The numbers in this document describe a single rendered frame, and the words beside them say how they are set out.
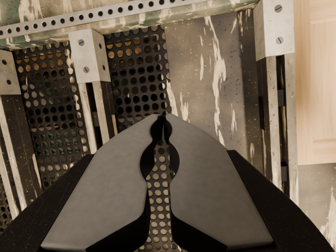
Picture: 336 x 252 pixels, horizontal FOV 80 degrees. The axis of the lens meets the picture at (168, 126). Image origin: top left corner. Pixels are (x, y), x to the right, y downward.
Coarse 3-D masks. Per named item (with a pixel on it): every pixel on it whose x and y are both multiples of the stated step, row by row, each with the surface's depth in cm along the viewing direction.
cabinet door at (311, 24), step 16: (304, 0) 47; (320, 0) 46; (304, 16) 47; (320, 16) 47; (304, 32) 48; (320, 32) 48; (304, 48) 48; (320, 48) 48; (304, 64) 49; (320, 64) 49; (304, 80) 50; (320, 80) 49; (304, 96) 50; (320, 96) 50; (304, 112) 51; (320, 112) 51; (304, 128) 51; (320, 128) 51; (304, 144) 52; (320, 144) 51; (304, 160) 53; (320, 160) 52
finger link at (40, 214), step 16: (80, 160) 8; (64, 176) 8; (80, 176) 8; (48, 192) 7; (64, 192) 7; (32, 208) 6; (48, 208) 6; (16, 224) 6; (32, 224) 6; (48, 224) 6; (0, 240) 6; (16, 240) 6; (32, 240) 6
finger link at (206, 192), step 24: (168, 120) 11; (192, 144) 9; (216, 144) 9; (192, 168) 8; (216, 168) 8; (192, 192) 7; (216, 192) 7; (240, 192) 7; (192, 216) 6; (216, 216) 6; (240, 216) 6; (192, 240) 6; (216, 240) 5; (240, 240) 5; (264, 240) 5
